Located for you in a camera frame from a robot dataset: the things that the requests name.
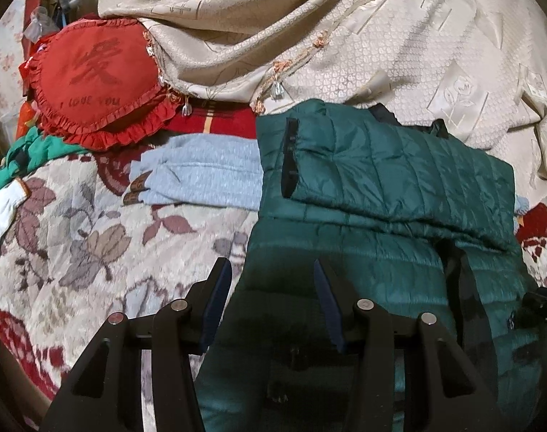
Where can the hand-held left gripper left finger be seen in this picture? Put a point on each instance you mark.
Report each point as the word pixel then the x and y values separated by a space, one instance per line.
pixel 215 299

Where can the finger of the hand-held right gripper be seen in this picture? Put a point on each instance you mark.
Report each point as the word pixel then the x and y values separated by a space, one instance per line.
pixel 543 304

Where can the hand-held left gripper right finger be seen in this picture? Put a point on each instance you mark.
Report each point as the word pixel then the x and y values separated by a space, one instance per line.
pixel 328 308

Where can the green quilted puffer jacket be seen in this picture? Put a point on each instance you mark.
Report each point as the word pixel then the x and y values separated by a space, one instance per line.
pixel 390 166

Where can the light blue sweater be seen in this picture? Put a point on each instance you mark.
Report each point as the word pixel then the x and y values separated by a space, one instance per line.
pixel 201 171

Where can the floral quilted blanket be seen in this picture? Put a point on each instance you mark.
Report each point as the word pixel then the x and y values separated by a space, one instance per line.
pixel 75 243

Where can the red striped blanket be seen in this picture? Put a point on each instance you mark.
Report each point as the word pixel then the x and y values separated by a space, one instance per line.
pixel 210 119

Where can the green cloth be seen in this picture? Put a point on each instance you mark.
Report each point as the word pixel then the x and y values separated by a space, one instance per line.
pixel 43 148

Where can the white glove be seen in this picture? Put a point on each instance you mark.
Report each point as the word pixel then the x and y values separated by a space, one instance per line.
pixel 3 211

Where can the red heart-shaped frilled pillow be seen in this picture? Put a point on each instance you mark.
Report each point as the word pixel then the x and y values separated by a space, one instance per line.
pixel 97 76

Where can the beige patterned cloth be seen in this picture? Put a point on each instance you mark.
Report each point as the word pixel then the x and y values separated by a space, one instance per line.
pixel 390 49

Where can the pale floral cloth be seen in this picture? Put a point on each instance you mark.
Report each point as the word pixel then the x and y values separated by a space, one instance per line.
pixel 3 67

